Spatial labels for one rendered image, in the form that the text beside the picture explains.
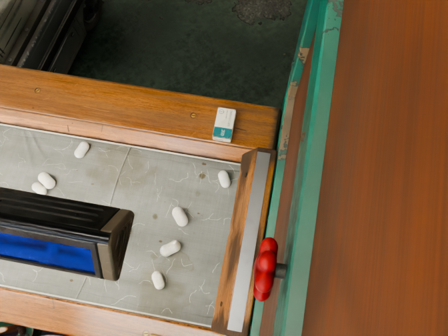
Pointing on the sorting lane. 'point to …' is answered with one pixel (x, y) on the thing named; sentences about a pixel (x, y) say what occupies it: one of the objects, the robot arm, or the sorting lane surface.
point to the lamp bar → (63, 234)
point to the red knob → (267, 269)
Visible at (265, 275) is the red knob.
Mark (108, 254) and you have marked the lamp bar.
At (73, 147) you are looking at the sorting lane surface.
